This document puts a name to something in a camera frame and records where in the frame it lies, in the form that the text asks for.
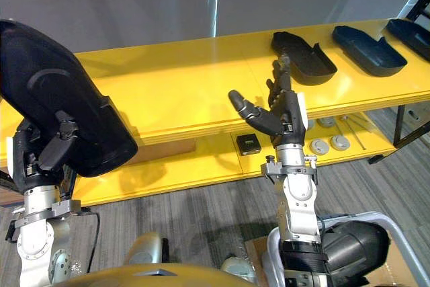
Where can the black shelf frame leg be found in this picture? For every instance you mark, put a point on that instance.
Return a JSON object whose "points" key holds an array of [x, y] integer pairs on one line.
{"points": [[398, 125]]}

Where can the thin metal rod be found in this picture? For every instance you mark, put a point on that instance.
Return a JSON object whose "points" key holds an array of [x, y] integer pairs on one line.
{"points": [[352, 132]]}

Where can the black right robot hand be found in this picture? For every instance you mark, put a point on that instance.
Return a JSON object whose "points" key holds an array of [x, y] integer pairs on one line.
{"points": [[285, 115]]}

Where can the black plastic housing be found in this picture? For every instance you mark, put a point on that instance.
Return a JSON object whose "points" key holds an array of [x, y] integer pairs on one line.
{"points": [[307, 62], [356, 246], [50, 72], [366, 50], [411, 36]]}

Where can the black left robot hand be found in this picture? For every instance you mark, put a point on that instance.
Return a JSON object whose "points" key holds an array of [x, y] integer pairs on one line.
{"points": [[33, 166]]}

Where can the brown cardboard box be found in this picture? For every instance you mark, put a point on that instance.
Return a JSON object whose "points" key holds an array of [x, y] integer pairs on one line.
{"points": [[396, 272]]}

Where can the silver right robot leg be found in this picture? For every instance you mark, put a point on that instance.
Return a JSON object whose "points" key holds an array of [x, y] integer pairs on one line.
{"points": [[238, 268]]}

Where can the white tube frame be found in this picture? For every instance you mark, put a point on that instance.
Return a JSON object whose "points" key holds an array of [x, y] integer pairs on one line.
{"points": [[399, 236]]}

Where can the silver robot leg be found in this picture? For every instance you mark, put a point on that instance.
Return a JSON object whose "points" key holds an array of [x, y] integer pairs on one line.
{"points": [[146, 248], [238, 268]]}

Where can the yellow robot torso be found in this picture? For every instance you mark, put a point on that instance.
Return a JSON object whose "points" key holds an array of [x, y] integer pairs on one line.
{"points": [[151, 277]]}

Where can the silver left robot leg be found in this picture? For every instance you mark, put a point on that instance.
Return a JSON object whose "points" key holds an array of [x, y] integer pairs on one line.
{"points": [[146, 248]]}

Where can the small black square box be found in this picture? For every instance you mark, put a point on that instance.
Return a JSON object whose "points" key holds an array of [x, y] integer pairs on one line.
{"points": [[248, 145]]}

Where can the grey round disc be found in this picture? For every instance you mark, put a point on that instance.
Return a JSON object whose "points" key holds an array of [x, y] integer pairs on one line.
{"points": [[340, 142], [319, 146], [327, 122], [310, 124]]}

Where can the yellow low shelf board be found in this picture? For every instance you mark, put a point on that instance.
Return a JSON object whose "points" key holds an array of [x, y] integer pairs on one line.
{"points": [[188, 172]]}

